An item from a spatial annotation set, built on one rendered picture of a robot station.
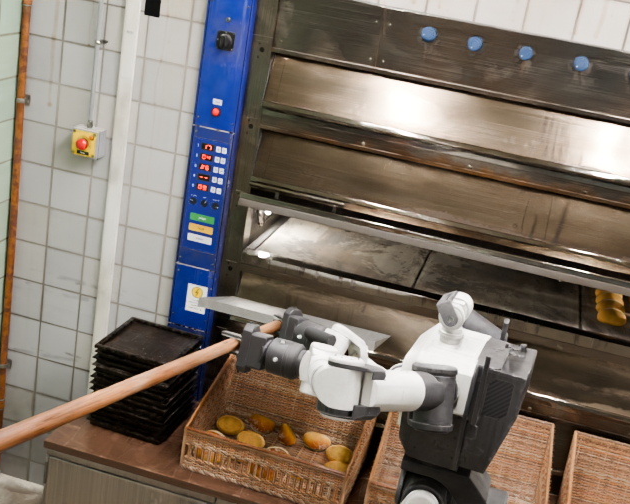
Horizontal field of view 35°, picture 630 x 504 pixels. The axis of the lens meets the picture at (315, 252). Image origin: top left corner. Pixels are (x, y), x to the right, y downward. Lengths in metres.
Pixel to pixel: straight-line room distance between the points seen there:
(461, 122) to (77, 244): 1.48
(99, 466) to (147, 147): 1.10
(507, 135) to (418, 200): 0.36
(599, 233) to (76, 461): 1.86
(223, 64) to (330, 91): 0.37
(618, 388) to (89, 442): 1.77
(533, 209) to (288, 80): 0.91
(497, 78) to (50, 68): 1.55
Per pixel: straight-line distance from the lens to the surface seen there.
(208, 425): 3.51
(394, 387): 2.15
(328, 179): 3.37
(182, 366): 2.08
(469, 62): 3.25
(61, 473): 3.49
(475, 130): 3.26
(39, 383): 4.07
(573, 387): 3.49
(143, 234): 3.65
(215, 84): 3.40
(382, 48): 3.29
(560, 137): 3.26
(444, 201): 3.32
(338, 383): 2.10
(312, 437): 3.52
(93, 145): 3.57
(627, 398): 3.51
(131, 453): 3.41
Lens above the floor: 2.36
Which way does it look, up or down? 19 degrees down
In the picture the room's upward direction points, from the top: 10 degrees clockwise
